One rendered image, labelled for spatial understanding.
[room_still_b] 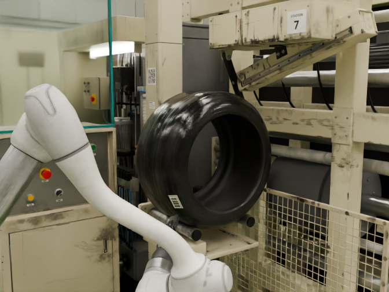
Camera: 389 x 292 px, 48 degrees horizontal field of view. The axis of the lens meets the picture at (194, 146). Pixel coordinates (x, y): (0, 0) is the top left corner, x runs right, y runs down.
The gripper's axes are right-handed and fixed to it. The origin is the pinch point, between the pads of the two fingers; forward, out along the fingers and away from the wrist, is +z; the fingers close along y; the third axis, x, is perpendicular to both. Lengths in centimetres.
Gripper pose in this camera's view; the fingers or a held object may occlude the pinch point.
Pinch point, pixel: (172, 223)
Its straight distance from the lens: 152.5
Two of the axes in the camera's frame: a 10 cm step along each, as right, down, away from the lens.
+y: 4.1, 8.2, 4.1
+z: 1.4, -4.9, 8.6
